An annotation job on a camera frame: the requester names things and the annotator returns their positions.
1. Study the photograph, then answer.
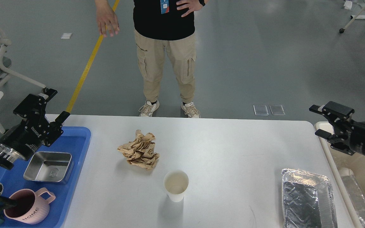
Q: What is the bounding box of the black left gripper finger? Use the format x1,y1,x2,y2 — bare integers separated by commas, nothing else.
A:
45,111,70,146
13,88,58,122

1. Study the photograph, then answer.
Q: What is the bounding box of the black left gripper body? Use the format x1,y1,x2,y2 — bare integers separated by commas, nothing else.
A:
0,120,52,161

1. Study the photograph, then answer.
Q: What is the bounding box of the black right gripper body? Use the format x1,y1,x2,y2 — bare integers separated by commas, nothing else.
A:
330,122,365,160

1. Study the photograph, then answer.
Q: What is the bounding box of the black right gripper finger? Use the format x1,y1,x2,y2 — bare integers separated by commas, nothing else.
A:
309,101,355,123
315,129,355,155

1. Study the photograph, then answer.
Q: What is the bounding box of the square stainless steel tray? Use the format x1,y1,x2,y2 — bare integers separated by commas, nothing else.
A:
23,151,74,184

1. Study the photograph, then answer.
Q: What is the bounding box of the pink ceramic mug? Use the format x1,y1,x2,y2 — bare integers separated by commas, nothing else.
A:
4,187,56,224

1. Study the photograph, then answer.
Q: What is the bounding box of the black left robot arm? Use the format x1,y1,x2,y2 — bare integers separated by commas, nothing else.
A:
0,88,70,211

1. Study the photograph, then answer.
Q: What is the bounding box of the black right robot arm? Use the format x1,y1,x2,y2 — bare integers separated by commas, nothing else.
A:
309,101,365,156

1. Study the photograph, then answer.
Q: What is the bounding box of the person's right hand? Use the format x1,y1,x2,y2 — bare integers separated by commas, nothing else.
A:
94,0,120,37

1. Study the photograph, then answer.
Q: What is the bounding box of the person's left hand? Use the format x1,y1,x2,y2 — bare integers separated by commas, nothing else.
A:
176,0,209,17

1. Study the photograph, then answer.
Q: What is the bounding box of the beige plastic bin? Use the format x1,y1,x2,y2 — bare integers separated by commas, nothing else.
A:
319,138,365,228

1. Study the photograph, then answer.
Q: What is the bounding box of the aluminium foil tray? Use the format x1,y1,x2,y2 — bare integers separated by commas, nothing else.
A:
281,168,338,228

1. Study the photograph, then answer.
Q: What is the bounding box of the clear plastic floor plate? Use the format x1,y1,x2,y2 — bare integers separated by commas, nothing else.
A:
253,105,269,116

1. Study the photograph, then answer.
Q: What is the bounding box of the foil tray inside bin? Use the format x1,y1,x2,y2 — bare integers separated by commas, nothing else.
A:
338,168,365,228

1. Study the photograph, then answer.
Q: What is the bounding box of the crumpled brown paper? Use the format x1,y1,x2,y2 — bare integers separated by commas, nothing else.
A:
117,130,160,170

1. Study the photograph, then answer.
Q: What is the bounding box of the white paper cup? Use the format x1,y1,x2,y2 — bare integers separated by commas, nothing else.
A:
163,170,189,202

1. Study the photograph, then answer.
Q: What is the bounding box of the person in black shirt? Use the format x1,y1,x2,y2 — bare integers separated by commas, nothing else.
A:
94,0,208,118

